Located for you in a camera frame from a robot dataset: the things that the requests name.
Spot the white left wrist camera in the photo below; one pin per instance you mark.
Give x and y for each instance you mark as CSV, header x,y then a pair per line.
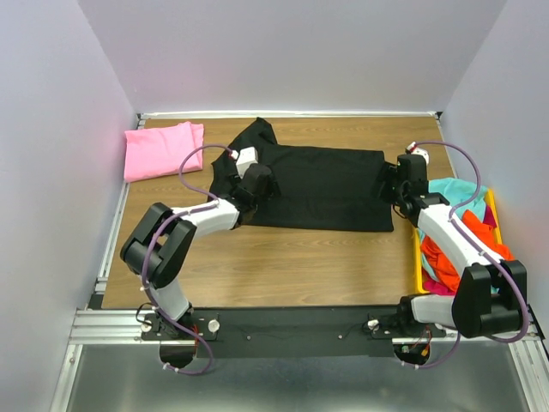
x,y
243,159

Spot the orange t-shirt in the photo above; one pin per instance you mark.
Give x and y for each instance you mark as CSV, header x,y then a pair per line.
x,y
446,266

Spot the folded pink t-shirt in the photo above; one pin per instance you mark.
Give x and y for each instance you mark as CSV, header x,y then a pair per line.
x,y
157,152

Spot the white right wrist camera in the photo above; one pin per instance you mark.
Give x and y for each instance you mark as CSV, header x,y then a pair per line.
x,y
414,149

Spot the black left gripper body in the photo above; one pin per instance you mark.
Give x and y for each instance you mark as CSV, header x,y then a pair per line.
x,y
271,192

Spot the magenta t-shirt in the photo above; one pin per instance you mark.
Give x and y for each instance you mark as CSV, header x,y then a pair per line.
x,y
489,214

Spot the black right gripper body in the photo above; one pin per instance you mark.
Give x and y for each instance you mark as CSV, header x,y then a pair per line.
x,y
392,189

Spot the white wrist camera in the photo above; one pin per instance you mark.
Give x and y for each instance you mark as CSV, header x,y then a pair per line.
x,y
243,159
414,149

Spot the yellow plastic bin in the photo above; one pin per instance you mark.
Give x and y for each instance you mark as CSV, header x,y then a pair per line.
x,y
418,277

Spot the black mounting base plate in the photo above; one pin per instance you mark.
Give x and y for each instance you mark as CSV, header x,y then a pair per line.
x,y
286,332

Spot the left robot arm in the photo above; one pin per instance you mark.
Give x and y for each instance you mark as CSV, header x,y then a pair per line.
x,y
160,242

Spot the teal t-shirt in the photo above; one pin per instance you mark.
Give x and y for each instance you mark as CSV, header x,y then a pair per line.
x,y
436,266

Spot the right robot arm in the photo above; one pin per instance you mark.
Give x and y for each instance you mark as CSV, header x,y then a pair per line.
x,y
490,300

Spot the black t-shirt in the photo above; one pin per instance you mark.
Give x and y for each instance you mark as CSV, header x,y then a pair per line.
x,y
320,188

